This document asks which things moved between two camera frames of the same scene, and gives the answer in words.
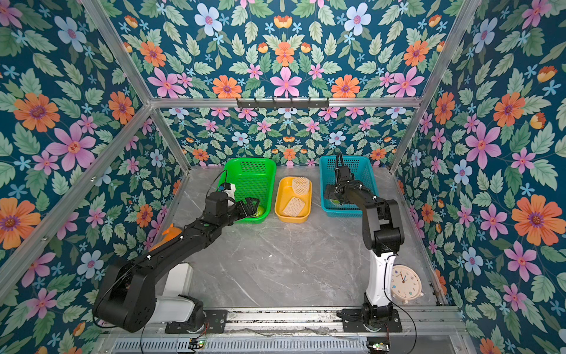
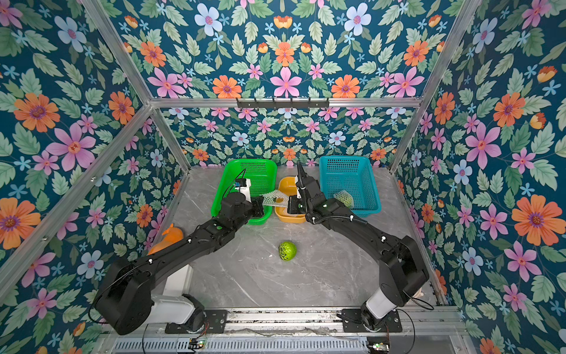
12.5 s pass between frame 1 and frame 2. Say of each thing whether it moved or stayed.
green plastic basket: stayed
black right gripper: moved
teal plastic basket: stayed
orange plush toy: stayed
